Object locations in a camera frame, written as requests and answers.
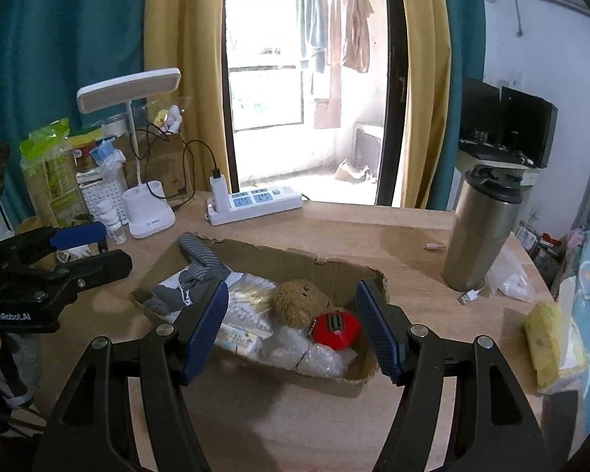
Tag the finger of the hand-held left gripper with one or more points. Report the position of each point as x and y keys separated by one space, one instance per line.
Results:
x=103 y=265
x=78 y=236

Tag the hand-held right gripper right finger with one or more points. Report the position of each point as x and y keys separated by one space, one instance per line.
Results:
x=378 y=334

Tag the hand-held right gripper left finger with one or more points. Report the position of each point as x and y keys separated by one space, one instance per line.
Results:
x=206 y=334

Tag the cartoon print tissue pack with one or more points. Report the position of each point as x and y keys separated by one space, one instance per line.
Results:
x=236 y=339

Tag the plain grey sock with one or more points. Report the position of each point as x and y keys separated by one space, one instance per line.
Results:
x=172 y=300

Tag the cotton swab pack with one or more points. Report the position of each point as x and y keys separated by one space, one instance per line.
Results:
x=248 y=305

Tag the clear bubble wrap packet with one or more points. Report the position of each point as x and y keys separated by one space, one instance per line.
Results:
x=305 y=356

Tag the dotted grey sock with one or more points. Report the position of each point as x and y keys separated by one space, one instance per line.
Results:
x=204 y=255

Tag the brown plush toy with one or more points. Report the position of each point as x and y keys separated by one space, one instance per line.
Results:
x=297 y=302

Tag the cardboard box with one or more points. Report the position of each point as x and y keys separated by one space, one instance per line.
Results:
x=285 y=383

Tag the crumpled white wrapper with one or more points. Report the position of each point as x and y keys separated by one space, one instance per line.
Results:
x=71 y=254

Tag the white perforated basket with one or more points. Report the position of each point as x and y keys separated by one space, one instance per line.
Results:
x=98 y=194

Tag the stack of paper cups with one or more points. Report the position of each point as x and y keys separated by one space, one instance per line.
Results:
x=29 y=223

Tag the green snack bag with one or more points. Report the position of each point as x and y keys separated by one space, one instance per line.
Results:
x=49 y=177

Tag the white desk lamp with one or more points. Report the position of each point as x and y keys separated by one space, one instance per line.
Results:
x=147 y=216

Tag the red label jar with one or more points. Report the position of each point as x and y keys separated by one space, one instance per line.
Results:
x=86 y=162

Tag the blue and white wrapper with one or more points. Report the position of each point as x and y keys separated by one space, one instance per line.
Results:
x=108 y=152

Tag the small usb adapter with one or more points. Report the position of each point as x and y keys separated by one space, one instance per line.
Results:
x=433 y=246

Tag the brown cardboard carton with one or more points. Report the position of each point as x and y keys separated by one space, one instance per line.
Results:
x=167 y=162

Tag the white charger plug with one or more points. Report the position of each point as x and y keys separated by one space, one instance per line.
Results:
x=221 y=191

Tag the steel travel tumbler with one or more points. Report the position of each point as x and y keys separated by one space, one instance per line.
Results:
x=477 y=236

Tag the white power strip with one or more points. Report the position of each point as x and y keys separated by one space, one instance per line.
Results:
x=260 y=204

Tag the clear plastic bag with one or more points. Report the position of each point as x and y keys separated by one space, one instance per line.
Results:
x=514 y=278

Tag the small plush figures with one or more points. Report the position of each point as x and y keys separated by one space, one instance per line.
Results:
x=169 y=118

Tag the cardboard scraps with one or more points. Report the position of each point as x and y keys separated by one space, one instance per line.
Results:
x=351 y=172

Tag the yellow tissue pack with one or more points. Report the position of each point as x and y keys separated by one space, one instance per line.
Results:
x=545 y=339

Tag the white balcony appliance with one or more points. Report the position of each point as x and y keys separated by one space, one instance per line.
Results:
x=368 y=145

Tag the teal curtain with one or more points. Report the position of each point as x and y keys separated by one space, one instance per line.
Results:
x=64 y=44
x=464 y=34

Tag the pink cloth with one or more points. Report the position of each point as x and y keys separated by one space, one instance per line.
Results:
x=576 y=237

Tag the leaning cardboard sheet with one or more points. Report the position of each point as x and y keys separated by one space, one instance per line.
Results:
x=327 y=108

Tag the yellow curtain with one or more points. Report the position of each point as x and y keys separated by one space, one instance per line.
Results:
x=423 y=83
x=187 y=24

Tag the black monitor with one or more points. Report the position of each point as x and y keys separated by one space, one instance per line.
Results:
x=479 y=108

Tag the black television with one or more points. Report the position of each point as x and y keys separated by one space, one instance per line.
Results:
x=526 y=128

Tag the hanging brown shirt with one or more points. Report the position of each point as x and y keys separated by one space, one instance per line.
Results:
x=361 y=34

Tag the hanging beige shirt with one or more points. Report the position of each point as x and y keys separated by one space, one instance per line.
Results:
x=338 y=19

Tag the hanging teal shirt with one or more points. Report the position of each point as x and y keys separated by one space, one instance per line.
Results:
x=312 y=19

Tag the white wall socket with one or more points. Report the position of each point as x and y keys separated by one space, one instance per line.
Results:
x=517 y=78

